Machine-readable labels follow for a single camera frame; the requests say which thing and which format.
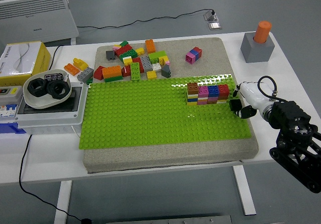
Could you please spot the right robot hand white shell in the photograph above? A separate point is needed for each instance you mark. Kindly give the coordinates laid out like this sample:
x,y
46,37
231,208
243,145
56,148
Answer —
x,y
253,95

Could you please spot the red square toy brick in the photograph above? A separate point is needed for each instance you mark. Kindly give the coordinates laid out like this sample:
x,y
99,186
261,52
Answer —
x,y
197,50
223,90

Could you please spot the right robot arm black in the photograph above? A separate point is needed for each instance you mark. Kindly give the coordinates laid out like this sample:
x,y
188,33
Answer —
x,y
291,116

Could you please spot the blue square toy brick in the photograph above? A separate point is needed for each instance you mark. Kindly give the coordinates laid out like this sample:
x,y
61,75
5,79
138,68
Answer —
x,y
213,90

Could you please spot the magenta square toy brick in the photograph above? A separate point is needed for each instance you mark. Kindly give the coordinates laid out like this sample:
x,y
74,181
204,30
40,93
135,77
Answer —
x,y
203,90

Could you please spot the brown square toy brick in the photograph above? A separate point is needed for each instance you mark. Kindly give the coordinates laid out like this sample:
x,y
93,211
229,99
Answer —
x,y
193,88

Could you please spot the tiny pink toy brick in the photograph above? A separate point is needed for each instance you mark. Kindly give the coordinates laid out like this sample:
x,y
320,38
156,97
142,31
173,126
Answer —
x,y
167,62

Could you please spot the yellow square toy brick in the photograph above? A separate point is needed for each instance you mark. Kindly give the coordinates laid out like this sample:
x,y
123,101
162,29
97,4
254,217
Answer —
x,y
151,74
140,51

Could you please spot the lime green toy brick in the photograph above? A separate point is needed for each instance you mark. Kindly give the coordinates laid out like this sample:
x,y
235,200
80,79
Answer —
x,y
156,56

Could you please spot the light grey toy brick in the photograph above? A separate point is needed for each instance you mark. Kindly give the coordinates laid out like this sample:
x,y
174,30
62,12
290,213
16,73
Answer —
x,y
146,63
85,74

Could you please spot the green toy baseplate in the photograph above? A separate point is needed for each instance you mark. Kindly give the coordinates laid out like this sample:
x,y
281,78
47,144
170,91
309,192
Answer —
x,y
138,113

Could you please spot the long green toy brick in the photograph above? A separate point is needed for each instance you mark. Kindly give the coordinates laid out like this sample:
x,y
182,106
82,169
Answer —
x,y
135,71

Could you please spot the white and yellow toy brick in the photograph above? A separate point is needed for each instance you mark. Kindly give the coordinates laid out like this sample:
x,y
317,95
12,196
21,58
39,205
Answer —
x,y
127,60

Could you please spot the dark green toy brick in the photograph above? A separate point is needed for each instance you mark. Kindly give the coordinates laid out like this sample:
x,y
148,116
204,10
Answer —
x,y
128,54

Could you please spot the long red toy brick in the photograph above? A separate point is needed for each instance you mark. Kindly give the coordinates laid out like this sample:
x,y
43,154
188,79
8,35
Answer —
x,y
123,49

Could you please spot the small green toy brick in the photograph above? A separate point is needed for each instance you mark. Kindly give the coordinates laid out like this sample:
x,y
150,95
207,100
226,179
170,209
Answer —
x,y
89,81
124,43

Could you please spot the flat green toy brick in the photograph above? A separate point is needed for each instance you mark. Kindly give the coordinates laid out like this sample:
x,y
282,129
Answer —
x,y
113,79

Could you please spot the wide orange toy brick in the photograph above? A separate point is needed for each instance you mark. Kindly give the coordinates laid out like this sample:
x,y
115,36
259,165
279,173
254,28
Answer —
x,y
112,71

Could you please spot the small yellow toy brick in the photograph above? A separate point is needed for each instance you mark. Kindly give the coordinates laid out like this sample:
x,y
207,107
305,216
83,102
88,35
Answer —
x,y
117,45

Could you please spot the small pink toy brick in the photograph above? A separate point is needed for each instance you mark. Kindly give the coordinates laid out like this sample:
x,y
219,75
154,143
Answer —
x,y
116,48

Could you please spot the dark grey toy brick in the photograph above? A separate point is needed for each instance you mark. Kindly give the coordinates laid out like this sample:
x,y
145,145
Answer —
x,y
110,55

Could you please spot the red sloped toy brick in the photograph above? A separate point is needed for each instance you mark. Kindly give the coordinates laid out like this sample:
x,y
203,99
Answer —
x,y
98,73

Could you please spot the yellow stepped toy brick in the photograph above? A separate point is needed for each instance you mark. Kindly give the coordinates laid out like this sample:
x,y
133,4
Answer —
x,y
80,63

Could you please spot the flat orange toy brick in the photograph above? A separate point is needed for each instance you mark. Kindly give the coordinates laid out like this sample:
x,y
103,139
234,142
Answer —
x,y
71,68

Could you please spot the grey cube holder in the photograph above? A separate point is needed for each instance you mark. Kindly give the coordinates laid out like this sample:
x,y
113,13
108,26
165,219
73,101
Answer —
x,y
255,51

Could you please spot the orange cylinder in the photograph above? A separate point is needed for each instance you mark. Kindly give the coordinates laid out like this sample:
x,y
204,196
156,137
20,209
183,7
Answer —
x,y
262,31

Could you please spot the pink and blue brick stack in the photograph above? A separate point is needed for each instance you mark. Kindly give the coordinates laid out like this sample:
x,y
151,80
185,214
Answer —
x,y
190,57

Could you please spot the closed floor socket plate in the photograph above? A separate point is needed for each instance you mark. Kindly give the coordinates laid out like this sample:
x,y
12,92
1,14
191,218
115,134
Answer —
x,y
215,25

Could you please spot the open floor socket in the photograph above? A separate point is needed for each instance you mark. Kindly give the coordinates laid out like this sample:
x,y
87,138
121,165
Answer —
x,y
212,16

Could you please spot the dark grey sloped brick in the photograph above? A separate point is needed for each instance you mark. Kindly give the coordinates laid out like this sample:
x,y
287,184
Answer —
x,y
166,71

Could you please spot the white table leg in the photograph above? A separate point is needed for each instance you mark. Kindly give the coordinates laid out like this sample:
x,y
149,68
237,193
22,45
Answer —
x,y
62,201
244,191

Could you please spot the grey-brown mat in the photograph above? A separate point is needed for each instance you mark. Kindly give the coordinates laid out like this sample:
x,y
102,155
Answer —
x,y
163,159

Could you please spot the large black hex nut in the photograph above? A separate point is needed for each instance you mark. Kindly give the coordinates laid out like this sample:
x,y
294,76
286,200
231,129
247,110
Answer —
x,y
58,90
37,86

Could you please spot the small dark terminal block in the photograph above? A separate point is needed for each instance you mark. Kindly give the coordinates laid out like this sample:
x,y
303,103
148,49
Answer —
x,y
53,76

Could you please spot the black plug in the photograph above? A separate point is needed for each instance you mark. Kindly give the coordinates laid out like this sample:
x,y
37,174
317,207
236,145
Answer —
x,y
86,220

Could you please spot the white bowl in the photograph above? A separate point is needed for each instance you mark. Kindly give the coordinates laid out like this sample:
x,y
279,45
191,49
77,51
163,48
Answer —
x,y
40,104

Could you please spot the white panel heater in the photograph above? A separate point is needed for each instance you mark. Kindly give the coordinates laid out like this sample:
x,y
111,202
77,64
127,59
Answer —
x,y
35,21

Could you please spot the yellow white tissue box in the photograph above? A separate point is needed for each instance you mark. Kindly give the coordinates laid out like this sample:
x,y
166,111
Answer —
x,y
22,58

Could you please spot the grey push-button box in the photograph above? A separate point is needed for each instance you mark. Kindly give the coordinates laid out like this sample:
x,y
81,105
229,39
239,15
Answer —
x,y
10,95

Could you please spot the blue plastic bin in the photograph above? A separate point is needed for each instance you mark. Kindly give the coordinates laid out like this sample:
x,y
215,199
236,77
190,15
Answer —
x,y
10,128

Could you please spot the white blue circuit breaker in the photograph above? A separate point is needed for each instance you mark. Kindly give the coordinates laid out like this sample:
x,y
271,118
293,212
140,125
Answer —
x,y
7,110

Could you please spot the multicolour stacked brick wall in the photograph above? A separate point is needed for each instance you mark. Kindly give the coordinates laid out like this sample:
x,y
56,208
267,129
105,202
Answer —
x,y
200,101

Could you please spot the grey electrical enclosure box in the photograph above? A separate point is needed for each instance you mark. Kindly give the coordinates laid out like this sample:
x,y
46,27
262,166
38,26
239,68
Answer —
x,y
50,121

